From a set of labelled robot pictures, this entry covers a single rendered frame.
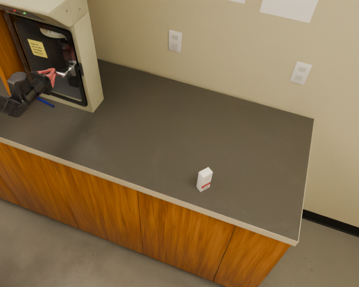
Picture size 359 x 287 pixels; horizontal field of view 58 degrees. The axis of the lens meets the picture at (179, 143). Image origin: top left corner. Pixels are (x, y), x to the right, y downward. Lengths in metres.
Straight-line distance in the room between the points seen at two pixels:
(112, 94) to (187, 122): 0.43
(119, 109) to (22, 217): 1.20
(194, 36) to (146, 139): 0.56
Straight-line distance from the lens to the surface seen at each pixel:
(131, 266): 2.20
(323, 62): 1.61
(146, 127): 1.55
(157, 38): 1.75
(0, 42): 1.64
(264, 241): 1.45
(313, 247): 2.47
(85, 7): 1.41
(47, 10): 1.25
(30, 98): 1.38
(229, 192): 1.36
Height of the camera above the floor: 2.08
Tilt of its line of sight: 50 degrees down
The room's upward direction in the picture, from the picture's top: 5 degrees clockwise
